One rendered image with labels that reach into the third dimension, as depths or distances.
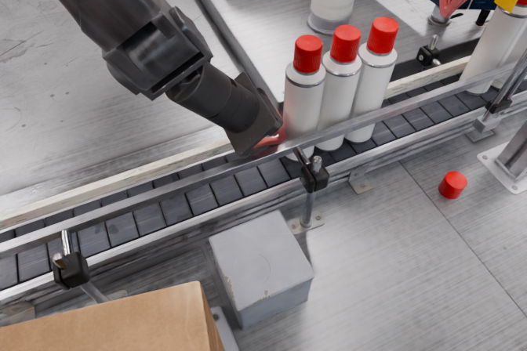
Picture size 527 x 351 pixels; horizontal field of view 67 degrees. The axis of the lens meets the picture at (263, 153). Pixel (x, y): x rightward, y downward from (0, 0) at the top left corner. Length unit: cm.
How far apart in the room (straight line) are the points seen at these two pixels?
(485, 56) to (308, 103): 34
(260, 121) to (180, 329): 29
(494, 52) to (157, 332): 64
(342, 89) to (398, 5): 48
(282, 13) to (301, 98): 42
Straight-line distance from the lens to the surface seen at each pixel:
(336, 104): 55
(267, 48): 81
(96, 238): 59
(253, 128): 49
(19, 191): 75
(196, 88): 42
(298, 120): 54
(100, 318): 28
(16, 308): 63
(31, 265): 61
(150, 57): 38
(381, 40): 53
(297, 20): 89
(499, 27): 73
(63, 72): 93
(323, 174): 50
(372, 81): 56
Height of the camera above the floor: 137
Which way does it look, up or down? 52 degrees down
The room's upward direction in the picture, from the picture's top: straight up
